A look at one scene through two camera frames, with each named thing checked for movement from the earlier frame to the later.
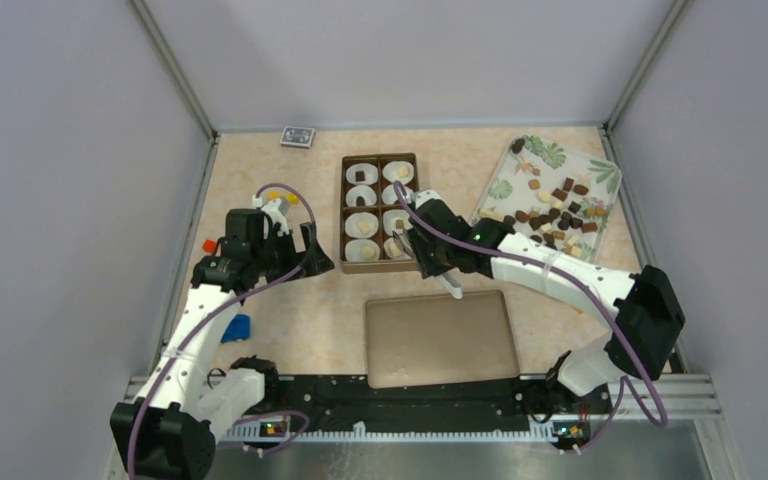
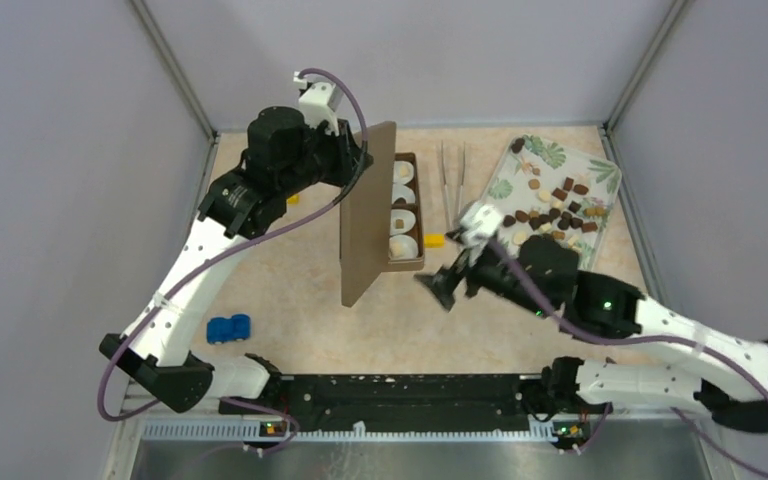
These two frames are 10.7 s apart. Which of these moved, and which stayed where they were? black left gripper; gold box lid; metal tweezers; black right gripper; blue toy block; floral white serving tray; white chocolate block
Moved: gold box lid; metal tweezers; black right gripper; black left gripper
Stayed: blue toy block; white chocolate block; floral white serving tray
